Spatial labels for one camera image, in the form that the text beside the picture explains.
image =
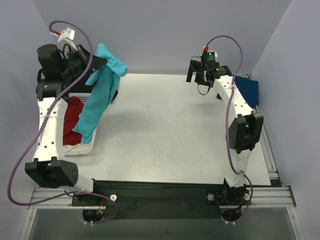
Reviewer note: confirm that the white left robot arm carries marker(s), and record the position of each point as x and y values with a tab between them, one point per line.
58	74

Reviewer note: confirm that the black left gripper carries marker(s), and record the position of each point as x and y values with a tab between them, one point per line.
93	63

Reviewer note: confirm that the white plastic laundry basket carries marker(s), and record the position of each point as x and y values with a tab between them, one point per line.
85	126

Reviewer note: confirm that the red t-shirt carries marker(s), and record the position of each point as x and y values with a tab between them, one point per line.
71	118

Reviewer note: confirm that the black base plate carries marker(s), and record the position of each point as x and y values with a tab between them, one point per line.
162	211

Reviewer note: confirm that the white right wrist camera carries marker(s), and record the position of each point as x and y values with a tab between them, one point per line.
215	56

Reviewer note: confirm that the black folded t-shirt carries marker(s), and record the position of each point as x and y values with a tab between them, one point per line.
105	88

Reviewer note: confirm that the white t-shirt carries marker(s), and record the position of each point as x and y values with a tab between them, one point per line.
81	147

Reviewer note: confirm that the turquoise t-shirt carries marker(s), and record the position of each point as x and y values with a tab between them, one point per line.
114	65

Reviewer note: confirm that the folded navy blue t-shirt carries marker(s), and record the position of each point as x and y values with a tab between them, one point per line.
249	89

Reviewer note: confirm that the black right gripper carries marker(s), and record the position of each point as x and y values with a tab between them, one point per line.
191	70

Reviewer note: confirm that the aluminium frame rail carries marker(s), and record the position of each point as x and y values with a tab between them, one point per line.
261	197

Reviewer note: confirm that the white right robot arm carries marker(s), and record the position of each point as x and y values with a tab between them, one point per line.
243	125

